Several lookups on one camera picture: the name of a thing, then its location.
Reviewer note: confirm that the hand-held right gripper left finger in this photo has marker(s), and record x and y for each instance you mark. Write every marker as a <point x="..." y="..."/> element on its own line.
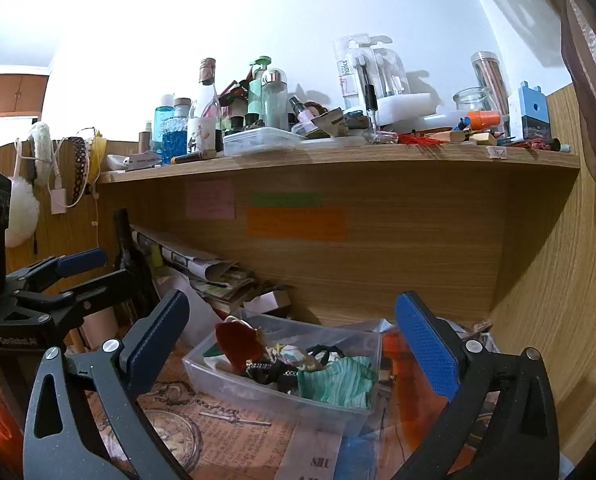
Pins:
<point x="160" y="342"/>

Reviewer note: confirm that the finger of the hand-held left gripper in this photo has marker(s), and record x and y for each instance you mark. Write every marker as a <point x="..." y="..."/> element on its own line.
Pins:
<point x="108" y="290"/>
<point x="80" y="260"/>

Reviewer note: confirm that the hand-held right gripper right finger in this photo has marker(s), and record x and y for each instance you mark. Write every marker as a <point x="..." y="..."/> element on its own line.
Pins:
<point x="427" y="347"/>

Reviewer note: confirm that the red fabric pouch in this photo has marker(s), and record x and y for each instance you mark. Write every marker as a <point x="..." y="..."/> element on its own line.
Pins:
<point x="238" y="342"/>

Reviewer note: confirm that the clear plastic container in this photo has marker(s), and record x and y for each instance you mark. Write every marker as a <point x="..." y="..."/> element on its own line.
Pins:
<point x="238" y="390"/>

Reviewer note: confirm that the green pleated cloth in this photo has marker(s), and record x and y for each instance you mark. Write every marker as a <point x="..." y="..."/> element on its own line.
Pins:
<point x="338" y="382"/>

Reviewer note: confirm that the black lace headband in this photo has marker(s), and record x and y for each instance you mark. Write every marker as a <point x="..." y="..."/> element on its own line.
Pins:
<point x="268" y="372"/>

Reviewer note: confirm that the dark glass bottle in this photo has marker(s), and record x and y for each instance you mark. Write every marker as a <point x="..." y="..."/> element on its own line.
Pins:
<point x="130" y="265"/>

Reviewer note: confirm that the white fluffy pompom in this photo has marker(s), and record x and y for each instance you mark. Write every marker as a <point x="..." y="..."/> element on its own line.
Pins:
<point x="23" y="215"/>

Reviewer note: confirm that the orange printed paper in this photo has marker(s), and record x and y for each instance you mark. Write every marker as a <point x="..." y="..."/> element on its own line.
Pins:
<point x="412" y="395"/>

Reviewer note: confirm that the stack of newspapers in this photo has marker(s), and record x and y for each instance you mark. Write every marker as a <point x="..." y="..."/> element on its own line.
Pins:
<point x="203" y="270"/>

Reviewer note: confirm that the black patterned headband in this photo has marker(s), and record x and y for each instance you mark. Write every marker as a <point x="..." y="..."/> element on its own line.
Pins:
<point x="80" y="170"/>

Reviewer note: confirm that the vintage print paper sheet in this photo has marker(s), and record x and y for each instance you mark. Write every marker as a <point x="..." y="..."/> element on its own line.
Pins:
<point x="188" y="435"/>

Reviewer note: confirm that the yellow fabric item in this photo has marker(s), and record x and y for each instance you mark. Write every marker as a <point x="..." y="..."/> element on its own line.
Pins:
<point x="98" y="157"/>

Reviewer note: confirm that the white toy plane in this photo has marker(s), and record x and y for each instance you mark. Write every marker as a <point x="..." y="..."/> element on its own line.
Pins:
<point x="135" y="161"/>

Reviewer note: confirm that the small white cardboard box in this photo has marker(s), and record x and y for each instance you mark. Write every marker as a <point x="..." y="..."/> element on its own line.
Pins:
<point x="270" y="300"/>

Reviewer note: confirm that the small cardboard tube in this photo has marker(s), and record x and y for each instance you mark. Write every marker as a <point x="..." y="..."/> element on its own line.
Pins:
<point x="144" y="142"/>

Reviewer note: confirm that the pink sticky note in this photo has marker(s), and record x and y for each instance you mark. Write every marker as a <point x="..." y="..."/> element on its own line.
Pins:
<point x="210" y="200"/>

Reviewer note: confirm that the blue patterned glass bottle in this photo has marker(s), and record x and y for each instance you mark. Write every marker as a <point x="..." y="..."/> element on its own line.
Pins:
<point x="175" y="145"/>

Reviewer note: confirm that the black marker pen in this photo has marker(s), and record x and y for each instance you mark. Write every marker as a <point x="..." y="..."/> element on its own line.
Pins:
<point x="193" y="156"/>

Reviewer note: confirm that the blue liquid bottle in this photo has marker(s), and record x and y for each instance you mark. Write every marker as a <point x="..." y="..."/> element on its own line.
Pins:
<point x="162" y="120"/>

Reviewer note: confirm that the orange sticky note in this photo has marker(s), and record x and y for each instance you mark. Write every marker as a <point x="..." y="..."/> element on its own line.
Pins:
<point x="298" y="224"/>

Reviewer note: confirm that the green sticky note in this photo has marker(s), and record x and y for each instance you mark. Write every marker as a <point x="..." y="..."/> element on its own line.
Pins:
<point x="285" y="199"/>

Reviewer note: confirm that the tall clear bottle foil cap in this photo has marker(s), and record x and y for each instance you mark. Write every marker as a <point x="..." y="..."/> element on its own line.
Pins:
<point x="205" y="115"/>

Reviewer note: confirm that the wooden shelf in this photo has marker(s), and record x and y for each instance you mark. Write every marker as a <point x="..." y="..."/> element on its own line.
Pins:
<point x="353" y="160"/>

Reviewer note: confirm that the red tassel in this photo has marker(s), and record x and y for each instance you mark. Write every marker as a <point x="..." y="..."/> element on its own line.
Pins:
<point x="420" y="140"/>

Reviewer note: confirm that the clear lidded box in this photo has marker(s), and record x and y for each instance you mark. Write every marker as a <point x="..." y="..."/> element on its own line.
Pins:
<point x="260" y="141"/>

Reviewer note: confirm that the glass vial black cap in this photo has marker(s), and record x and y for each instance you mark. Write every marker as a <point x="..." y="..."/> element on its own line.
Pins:
<point x="371" y="115"/>

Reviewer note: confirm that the white plastic tray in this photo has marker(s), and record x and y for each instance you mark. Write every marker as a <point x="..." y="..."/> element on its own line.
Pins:
<point x="412" y="107"/>

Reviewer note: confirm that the green pump bottle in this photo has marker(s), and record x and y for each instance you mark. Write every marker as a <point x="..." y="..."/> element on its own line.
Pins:
<point x="255" y="95"/>

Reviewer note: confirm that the frosted bottle silver cap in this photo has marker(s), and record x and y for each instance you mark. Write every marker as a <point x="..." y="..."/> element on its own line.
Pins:
<point x="275" y="102"/>

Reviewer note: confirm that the clear glass jar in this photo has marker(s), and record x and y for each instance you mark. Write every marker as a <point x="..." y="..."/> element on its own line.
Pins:
<point x="472" y="100"/>

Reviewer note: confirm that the blue pencil sharpener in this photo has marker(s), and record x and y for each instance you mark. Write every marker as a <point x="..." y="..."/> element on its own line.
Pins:
<point x="530" y="117"/>

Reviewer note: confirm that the small pink perfume bottle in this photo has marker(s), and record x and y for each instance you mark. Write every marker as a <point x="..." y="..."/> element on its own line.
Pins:
<point x="305" y="120"/>

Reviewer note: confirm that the tall clear tube of pencils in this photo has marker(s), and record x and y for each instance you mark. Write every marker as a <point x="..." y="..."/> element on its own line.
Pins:
<point x="492" y="82"/>

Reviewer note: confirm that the clear blister pack of brushes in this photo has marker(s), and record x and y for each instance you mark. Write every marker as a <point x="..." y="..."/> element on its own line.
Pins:
<point x="367" y="70"/>

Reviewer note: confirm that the brown shiny curtain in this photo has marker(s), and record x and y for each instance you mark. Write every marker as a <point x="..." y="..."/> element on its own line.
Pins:
<point x="592" y="85"/>

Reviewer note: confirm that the wooden wall cabinet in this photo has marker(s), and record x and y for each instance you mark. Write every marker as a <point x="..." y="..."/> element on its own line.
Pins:
<point x="13" y="94"/>

